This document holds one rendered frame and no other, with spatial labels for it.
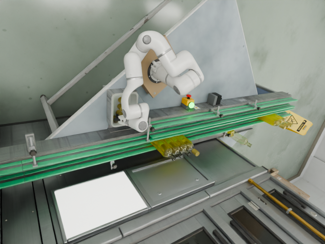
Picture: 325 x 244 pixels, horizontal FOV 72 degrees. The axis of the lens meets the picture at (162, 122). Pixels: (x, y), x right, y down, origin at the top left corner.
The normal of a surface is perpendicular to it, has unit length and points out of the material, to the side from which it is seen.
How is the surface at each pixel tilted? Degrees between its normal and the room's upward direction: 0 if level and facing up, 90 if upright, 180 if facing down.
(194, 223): 90
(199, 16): 0
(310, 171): 90
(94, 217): 90
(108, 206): 90
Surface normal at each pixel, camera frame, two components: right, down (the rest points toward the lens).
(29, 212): 0.12, -0.88
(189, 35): 0.53, 0.44
